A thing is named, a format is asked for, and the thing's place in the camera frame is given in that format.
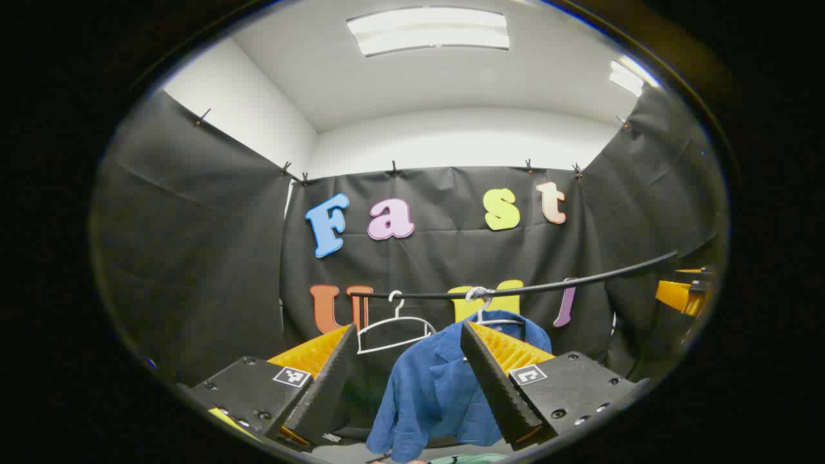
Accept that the empty white clothes hanger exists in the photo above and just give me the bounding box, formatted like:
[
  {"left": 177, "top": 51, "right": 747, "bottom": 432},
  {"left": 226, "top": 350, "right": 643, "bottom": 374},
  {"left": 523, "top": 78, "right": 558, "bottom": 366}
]
[{"left": 356, "top": 290, "right": 438, "bottom": 355}]

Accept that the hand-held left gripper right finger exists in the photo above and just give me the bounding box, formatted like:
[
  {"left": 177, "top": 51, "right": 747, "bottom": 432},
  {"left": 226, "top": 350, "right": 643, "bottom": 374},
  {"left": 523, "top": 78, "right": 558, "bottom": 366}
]
[{"left": 460, "top": 320, "right": 652, "bottom": 452}]

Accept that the black backdrop cloth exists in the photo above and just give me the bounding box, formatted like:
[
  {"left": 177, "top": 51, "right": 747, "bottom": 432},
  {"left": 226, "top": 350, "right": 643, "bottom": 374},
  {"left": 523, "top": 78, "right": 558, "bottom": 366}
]
[{"left": 90, "top": 87, "right": 729, "bottom": 445}]

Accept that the black clothes rack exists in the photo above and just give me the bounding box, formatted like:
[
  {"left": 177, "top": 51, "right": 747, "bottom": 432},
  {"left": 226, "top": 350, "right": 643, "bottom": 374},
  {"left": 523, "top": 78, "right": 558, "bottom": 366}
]
[{"left": 350, "top": 250, "right": 679, "bottom": 301}]

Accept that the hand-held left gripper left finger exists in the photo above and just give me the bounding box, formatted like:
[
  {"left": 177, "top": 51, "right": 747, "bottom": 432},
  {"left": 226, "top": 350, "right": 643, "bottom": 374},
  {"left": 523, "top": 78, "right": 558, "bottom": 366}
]
[{"left": 177, "top": 324, "right": 359, "bottom": 452}]

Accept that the white hanger with metal hook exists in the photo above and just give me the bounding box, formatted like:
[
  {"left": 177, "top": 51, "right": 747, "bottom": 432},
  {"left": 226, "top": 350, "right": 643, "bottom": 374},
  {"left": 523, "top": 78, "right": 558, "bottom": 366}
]
[{"left": 465, "top": 287, "right": 524, "bottom": 326}]

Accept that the light green laundry hamper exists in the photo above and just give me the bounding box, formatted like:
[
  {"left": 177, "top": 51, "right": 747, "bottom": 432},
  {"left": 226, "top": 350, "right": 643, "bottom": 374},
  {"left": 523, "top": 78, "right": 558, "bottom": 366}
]
[{"left": 425, "top": 453, "right": 510, "bottom": 464}]

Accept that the blue corduroy jacket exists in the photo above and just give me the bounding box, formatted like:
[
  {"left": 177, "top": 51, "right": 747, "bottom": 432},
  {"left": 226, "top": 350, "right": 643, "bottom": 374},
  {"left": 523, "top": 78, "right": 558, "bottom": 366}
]
[{"left": 366, "top": 310, "right": 553, "bottom": 463}]

